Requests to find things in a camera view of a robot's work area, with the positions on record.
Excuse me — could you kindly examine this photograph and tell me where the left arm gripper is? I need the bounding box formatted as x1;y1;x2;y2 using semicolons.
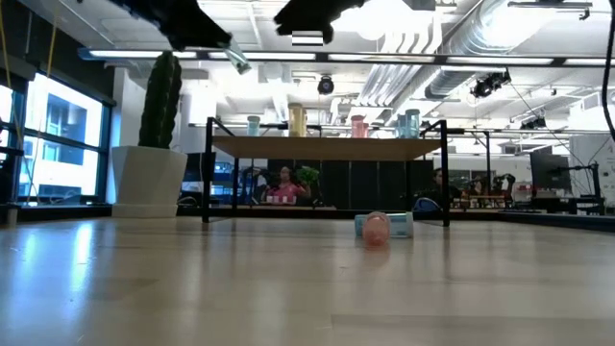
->
108;0;234;53

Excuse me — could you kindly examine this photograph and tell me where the green translucent medicine bottle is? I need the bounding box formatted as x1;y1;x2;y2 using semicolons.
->
223;40;253;76

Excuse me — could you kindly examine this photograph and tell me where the green cactus plant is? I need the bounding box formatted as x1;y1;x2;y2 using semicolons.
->
136;50;184;150

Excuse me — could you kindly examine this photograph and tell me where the green potted plant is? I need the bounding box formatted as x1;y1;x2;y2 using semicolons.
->
295;165;322;193

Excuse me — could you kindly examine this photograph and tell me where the black cabinet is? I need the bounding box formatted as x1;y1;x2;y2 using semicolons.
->
268;160;436;211

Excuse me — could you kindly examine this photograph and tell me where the person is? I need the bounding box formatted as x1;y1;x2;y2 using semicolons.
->
265;165;313;207
430;166;463;209

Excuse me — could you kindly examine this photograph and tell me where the black ceiling mounted device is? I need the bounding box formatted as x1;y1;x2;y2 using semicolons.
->
520;114;549;132
470;70;513;100

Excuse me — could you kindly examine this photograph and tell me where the blue rounded chair back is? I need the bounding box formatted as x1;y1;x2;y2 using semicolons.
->
412;196;441;215

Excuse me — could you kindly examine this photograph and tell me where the black computer monitor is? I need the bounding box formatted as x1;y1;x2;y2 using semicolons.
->
529;151;572;192

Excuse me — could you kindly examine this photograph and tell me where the black ceiling dome camera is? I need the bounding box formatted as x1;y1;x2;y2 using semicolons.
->
316;74;336;96

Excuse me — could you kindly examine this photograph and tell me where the wooden shelf black metal frame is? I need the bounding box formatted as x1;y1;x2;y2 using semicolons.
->
201;116;466;229

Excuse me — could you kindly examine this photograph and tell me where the silver ceiling ventilation duct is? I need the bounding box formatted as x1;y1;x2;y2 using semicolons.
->
355;0;529;116

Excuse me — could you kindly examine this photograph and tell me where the yellow hanging strap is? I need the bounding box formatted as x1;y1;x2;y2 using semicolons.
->
0;0;12;78
45;9;62;78

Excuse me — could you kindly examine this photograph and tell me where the window with dark frame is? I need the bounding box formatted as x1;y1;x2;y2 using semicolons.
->
0;57;116;215

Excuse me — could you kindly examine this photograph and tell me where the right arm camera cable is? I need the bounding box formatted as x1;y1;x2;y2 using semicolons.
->
602;0;615;141

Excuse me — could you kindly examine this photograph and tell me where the black frame machine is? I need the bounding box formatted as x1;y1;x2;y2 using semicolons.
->
571;161;607;217

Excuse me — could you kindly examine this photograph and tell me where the white wall poster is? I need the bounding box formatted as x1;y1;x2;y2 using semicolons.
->
598;143;615;208

